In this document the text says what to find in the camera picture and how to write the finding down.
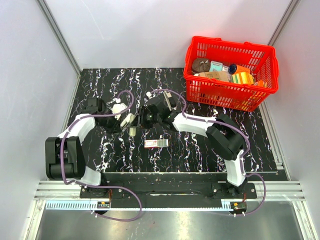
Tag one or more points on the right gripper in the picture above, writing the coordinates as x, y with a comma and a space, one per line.
142, 113

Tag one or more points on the aluminium rail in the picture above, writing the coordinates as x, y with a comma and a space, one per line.
57, 190

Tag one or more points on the white cable duct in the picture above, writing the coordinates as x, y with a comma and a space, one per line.
86, 205

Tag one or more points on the red plastic basket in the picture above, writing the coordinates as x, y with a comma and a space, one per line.
260, 59

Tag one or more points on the teal small box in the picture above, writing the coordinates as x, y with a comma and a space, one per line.
216, 66

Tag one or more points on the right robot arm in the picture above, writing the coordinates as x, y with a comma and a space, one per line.
227, 140

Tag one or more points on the blue capped orange bottle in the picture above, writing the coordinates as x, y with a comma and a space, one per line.
235, 69

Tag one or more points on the cardboard box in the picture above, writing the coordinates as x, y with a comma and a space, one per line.
217, 75

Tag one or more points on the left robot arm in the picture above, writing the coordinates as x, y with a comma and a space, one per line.
64, 156

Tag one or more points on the white stapler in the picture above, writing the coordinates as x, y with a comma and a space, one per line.
127, 122

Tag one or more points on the staple box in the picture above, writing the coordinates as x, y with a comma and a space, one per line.
156, 143

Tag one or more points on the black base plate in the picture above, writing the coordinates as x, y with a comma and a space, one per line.
215, 190

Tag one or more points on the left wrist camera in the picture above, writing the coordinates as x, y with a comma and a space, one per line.
118, 106

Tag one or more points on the green orange box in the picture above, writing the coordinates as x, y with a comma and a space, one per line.
243, 78

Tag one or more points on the grey staple magazine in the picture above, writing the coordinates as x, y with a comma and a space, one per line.
169, 98

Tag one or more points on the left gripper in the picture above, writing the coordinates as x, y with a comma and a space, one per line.
115, 126

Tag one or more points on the brown round item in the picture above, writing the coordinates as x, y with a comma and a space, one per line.
200, 65

